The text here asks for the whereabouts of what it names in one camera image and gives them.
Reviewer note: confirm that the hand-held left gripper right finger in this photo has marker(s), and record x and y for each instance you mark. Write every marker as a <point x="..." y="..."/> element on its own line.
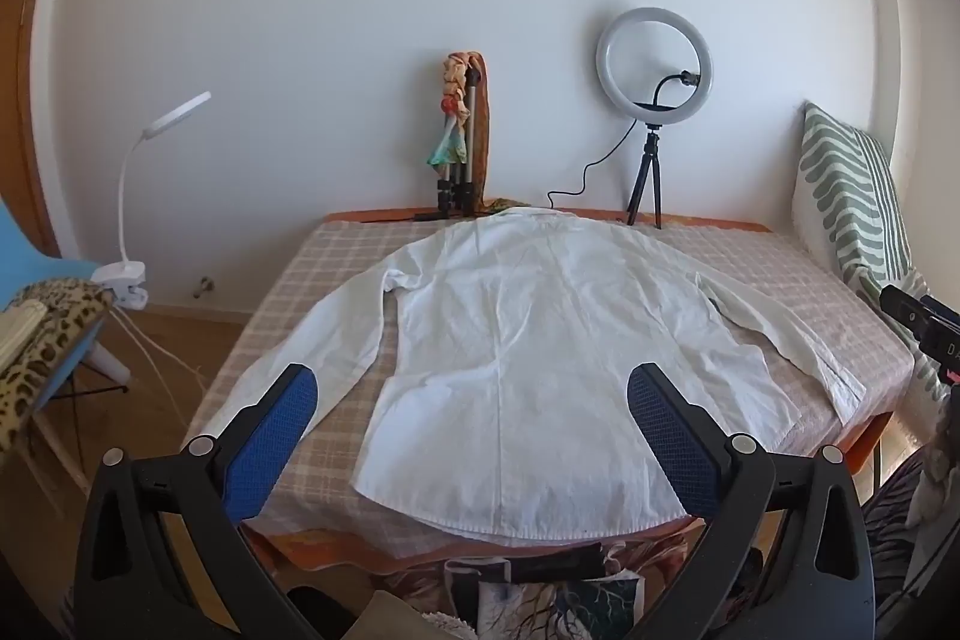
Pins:
<point x="675" y="437"/>

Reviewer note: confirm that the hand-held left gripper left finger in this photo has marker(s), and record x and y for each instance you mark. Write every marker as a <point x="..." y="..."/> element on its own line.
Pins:
<point x="274" y="437"/>

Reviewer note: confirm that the white long-sleeved shirt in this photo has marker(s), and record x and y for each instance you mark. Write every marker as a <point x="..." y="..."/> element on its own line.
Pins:
<point x="525" y="347"/>

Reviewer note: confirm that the green striped pillow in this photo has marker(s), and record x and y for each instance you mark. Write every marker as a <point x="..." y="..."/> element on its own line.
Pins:
<point x="847" y="197"/>

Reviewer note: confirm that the metal door stopper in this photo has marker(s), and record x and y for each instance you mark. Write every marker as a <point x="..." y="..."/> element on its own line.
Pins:
<point x="202" y="286"/>

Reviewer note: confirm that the beige plaid blanket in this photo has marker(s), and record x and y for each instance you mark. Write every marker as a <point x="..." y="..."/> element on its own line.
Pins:
<point x="337" y="250"/>

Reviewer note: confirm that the person's striped trousers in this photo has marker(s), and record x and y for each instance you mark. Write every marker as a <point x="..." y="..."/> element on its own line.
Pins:
<point x="892" y="520"/>

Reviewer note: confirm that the beige cushion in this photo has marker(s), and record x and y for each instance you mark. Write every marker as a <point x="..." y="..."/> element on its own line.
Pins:
<point x="390" y="617"/>

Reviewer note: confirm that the leaf print cloth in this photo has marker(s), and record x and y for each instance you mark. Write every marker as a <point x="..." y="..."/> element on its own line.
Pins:
<point x="525" y="599"/>

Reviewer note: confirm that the white clip desk lamp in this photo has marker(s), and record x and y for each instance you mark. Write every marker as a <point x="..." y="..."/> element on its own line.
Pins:
<point x="116" y="276"/>

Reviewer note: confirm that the leopard print cloth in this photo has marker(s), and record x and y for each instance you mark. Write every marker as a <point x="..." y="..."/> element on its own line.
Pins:
<point x="52" y="317"/>

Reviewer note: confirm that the white ribbed cloth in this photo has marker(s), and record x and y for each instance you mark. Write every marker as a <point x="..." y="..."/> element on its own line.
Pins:
<point x="19" y="332"/>

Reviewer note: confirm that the small black tripod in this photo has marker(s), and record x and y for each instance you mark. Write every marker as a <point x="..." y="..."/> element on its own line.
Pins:
<point x="649" y="156"/>

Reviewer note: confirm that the blue chair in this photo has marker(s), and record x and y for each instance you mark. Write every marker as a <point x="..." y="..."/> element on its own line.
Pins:
<point x="22" y="257"/>

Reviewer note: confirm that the colourful doll on stand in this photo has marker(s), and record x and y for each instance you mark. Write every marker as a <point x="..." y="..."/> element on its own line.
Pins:
<point x="450" y="115"/>

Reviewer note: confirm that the wooden door frame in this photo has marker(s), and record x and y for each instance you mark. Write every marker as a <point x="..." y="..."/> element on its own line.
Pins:
<point x="30" y="123"/>

